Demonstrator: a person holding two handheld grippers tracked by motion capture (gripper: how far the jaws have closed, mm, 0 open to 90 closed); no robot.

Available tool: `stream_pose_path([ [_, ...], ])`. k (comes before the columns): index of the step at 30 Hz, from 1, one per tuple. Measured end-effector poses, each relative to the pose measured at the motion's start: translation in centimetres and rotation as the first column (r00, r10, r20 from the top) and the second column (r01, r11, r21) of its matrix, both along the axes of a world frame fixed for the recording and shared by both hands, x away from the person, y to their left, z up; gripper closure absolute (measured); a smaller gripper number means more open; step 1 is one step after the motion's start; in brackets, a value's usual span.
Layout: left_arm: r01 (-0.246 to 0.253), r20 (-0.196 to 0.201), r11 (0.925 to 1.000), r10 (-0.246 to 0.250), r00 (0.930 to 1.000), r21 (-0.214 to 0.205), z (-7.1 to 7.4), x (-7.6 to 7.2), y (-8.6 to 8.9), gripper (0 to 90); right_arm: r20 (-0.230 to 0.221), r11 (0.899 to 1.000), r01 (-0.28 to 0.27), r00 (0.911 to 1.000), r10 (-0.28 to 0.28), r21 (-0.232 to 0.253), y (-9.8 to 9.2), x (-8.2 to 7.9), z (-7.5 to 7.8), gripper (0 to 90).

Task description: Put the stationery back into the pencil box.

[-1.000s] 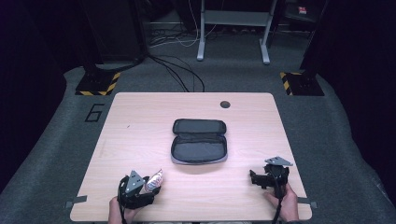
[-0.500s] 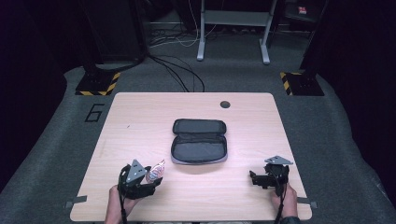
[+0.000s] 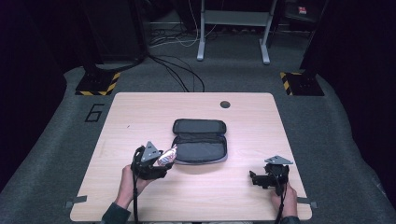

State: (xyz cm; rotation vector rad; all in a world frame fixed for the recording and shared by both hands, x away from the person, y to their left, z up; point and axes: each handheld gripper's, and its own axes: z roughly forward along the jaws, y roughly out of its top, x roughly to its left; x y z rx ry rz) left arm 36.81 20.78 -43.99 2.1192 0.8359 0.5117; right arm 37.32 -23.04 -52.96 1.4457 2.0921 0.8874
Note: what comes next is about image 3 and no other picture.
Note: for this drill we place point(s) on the person's right hand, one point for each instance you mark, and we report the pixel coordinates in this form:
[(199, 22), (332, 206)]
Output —
[(288, 202)]

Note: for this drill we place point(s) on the black zip pencil case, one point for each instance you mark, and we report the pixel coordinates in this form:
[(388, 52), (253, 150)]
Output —
[(199, 146)]

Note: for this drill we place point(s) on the grey metal desk frame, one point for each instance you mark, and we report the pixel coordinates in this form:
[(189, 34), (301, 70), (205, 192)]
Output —
[(236, 18)]

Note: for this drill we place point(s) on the grey table edge bracket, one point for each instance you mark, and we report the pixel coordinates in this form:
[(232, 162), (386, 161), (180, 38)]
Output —
[(74, 201), (308, 202)]

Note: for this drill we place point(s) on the black stand with striped base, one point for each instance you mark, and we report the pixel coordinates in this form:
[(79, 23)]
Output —
[(303, 84), (96, 83)]

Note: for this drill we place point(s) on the black cabinet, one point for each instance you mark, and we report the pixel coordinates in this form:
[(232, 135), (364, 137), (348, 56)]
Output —
[(118, 28)]

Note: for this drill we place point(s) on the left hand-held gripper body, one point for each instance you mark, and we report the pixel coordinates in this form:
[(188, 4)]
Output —
[(146, 166)]

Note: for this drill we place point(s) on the small shiny packet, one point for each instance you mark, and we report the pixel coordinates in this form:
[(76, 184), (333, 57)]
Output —
[(167, 157)]

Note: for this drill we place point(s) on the person's left hand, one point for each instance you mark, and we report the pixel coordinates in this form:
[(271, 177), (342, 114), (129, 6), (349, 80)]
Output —
[(130, 186)]

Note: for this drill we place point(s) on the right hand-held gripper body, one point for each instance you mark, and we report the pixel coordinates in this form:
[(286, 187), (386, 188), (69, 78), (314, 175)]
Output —
[(277, 174)]

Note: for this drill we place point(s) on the black box with red label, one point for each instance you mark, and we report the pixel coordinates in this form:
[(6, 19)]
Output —
[(303, 11)]

